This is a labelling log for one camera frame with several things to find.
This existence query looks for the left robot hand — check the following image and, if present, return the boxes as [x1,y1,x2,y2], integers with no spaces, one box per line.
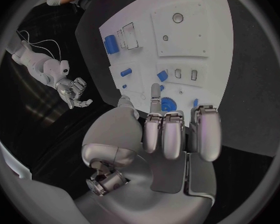
[73,83,222,224]

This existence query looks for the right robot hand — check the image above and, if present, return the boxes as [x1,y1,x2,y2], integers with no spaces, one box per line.
[55,77,94,110]

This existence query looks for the white task board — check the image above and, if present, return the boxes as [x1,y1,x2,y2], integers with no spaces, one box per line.
[98,0,235,128]

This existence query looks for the large blue cylinder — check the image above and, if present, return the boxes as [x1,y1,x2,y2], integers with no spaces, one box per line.
[103,34,120,54]

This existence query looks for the blue gear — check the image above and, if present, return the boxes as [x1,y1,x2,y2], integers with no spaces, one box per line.
[160,97,177,112]

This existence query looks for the blue block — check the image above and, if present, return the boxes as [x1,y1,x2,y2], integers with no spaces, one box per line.
[156,70,169,83]

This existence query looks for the white cable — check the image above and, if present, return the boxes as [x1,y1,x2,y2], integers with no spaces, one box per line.
[16,30,55,59]
[26,39,62,62]

